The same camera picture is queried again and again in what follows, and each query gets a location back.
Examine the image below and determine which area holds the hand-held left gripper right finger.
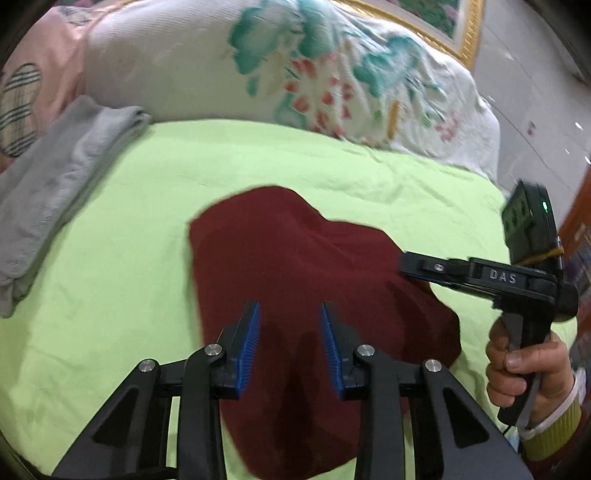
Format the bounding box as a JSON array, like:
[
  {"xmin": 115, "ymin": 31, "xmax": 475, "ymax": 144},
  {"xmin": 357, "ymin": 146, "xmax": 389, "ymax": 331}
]
[{"xmin": 321, "ymin": 302, "xmax": 532, "ymax": 480}]

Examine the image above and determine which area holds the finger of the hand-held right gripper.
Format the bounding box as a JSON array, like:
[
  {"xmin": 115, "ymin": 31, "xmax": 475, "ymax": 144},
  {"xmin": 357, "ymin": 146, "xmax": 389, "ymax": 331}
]
[{"xmin": 399, "ymin": 250, "xmax": 472, "ymax": 291}]

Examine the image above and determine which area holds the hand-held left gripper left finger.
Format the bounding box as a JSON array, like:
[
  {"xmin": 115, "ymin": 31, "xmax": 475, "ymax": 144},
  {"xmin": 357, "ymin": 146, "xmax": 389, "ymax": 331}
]
[{"xmin": 51, "ymin": 301, "xmax": 262, "ymax": 480}]

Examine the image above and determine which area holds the dark red garment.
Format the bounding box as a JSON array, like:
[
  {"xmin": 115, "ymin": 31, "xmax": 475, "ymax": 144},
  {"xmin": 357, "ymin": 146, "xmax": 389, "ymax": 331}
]
[{"xmin": 188, "ymin": 185, "xmax": 462, "ymax": 476}]

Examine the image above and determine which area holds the person's right forearm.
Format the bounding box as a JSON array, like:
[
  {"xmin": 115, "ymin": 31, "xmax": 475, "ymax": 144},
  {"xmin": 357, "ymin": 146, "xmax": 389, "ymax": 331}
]
[{"xmin": 515, "ymin": 371, "xmax": 591, "ymax": 480}]

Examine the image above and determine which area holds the person's right hand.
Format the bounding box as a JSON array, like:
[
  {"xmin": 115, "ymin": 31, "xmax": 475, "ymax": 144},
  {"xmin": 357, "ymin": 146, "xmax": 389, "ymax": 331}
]
[{"xmin": 486, "ymin": 318, "xmax": 575, "ymax": 418}]

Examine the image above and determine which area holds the wooden furniture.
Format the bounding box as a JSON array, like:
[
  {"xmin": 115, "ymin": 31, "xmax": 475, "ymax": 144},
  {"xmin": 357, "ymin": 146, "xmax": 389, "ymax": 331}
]
[{"xmin": 556, "ymin": 171, "xmax": 591, "ymax": 298}]

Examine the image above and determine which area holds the green bed sheet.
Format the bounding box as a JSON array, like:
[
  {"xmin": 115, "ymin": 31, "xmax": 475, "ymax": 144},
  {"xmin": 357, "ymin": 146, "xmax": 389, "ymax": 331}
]
[{"xmin": 0, "ymin": 119, "xmax": 578, "ymax": 480}]

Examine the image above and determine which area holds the gold framed picture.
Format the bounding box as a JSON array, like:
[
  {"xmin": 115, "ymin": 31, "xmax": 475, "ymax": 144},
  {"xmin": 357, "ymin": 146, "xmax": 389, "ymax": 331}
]
[{"xmin": 342, "ymin": 0, "xmax": 485, "ymax": 70}]

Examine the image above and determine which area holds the grey folded cloth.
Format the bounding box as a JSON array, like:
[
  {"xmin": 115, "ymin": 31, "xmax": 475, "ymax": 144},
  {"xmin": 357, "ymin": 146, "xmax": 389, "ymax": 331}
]
[{"xmin": 0, "ymin": 95, "xmax": 153, "ymax": 318}]

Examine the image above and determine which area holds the white floral blanket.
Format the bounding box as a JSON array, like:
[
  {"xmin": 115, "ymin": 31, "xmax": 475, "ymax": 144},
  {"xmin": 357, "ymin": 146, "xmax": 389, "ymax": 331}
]
[{"xmin": 85, "ymin": 0, "xmax": 502, "ymax": 181}]

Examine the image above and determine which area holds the pink plaid print pillow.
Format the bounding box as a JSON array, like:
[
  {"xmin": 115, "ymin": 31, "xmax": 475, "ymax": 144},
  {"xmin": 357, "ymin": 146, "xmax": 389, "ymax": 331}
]
[{"xmin": 0, "ymin": 4, "xmax": 100, "ymax": 171}]

